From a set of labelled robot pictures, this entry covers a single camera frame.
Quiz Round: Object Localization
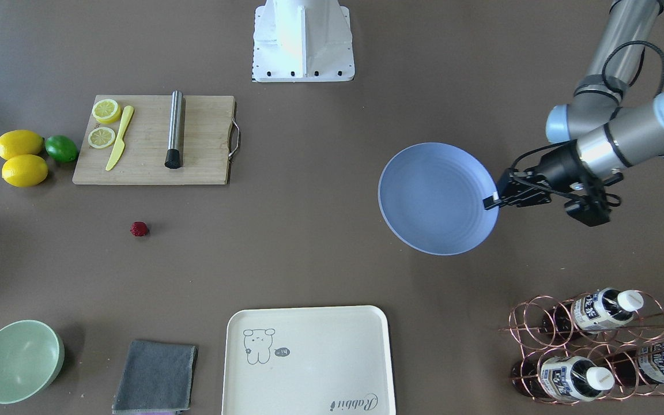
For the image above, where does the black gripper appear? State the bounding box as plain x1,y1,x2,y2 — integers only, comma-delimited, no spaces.
482,142,624,210

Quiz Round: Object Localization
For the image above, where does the blue round plate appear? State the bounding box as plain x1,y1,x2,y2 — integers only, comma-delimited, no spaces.
378,142,499,256

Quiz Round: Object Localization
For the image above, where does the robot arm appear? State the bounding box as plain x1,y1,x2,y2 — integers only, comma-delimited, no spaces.
483,1,664,226

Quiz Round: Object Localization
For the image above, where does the bottle top in rack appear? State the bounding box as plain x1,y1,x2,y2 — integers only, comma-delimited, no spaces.
539,287,644,341

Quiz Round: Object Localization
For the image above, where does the cream rabbit tray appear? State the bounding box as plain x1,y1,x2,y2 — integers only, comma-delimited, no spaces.
221,305,397,414

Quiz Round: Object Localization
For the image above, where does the wooden cutting board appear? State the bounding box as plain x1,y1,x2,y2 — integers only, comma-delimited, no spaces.
72,95,238,186

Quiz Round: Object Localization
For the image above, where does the steel muddler black tip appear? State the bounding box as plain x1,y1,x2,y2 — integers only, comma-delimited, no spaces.
164,90,185,169

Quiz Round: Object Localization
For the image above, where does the yellow plastic knife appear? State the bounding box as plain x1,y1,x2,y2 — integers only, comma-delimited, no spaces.
105,105,134,171

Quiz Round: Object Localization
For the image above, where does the grey folded cloth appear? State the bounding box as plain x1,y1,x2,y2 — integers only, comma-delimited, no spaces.
112,339,197,414

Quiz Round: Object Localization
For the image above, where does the lemon half upper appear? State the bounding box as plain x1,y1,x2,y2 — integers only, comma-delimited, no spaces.
90,98,122,124

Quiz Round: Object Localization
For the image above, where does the lemon slice lower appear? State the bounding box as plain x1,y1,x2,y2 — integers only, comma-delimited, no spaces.
87,126,116,149

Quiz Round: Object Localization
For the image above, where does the green lime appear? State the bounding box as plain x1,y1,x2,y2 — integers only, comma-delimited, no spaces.
44,135,79,163

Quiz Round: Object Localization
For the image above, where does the yellow lemon lower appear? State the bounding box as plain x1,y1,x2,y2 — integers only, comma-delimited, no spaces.
2,154,48,187

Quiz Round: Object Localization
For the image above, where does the yellow lemon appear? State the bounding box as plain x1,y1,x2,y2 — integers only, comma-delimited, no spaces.
2,154,48,187
0,129,44,160

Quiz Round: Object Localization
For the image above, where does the yellow lemon upper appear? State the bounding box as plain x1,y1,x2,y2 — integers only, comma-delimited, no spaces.
0,129,44,160

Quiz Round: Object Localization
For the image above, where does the green bowl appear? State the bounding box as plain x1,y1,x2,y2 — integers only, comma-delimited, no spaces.
0,320,65,405

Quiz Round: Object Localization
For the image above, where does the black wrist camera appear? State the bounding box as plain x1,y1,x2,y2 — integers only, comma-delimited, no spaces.
564,192,612,228

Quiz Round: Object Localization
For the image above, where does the copper wire bottle rack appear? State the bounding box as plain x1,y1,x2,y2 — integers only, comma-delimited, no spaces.
507,287,664,405

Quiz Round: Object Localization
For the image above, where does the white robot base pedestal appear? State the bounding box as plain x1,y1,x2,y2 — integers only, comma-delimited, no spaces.
251,1,356,82

